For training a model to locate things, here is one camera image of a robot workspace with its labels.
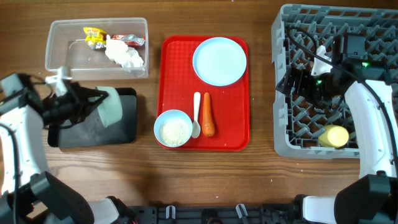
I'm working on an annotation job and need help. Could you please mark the grey dishwasher rack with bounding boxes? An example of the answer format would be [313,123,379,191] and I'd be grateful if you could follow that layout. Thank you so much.
[271,4,397,159]

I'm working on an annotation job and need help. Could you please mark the yellow plastic cup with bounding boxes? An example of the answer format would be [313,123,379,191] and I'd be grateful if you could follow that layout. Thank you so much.
[318,124,349,148]

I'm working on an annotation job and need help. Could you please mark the black plastic tray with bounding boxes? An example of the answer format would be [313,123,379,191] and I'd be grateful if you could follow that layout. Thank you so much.
[47,87,137,147]

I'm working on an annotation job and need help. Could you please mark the clear plastic bin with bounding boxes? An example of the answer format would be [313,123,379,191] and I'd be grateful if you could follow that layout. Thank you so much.
[45,17,149,80]

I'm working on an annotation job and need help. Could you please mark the red snack wrapper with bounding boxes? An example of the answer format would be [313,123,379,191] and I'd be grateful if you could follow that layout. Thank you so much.
[111,34,146,47]

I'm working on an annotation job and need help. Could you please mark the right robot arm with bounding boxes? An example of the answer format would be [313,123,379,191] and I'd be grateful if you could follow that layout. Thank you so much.
[276,34,397,223]

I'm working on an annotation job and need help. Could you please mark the orange carrot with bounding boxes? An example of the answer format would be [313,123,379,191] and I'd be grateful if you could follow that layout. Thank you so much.
[202,92,215,137]

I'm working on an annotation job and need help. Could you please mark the yellow snack wrapper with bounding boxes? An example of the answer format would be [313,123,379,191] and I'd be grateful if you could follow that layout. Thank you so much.
[83,27,107,50]

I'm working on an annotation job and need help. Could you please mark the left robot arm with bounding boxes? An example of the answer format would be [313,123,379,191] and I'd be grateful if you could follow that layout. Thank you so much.
[1,73,139,223]

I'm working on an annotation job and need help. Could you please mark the light blue plate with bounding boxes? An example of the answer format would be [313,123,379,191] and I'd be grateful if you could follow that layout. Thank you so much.
[192,37,248,86]

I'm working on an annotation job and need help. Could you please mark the white tissue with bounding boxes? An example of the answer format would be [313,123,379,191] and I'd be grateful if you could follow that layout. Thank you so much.
[105,35,144,68]

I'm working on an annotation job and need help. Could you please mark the white ceramic spoon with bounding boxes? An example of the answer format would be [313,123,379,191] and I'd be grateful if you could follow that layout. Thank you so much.
[192,92,201,139]

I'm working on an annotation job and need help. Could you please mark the green bowl with food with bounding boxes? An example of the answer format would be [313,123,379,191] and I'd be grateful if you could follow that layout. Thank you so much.
[95,86,123,128]

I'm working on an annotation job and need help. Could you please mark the blue bowl with rice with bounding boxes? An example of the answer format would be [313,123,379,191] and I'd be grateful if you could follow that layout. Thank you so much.
[154,110,193,148]

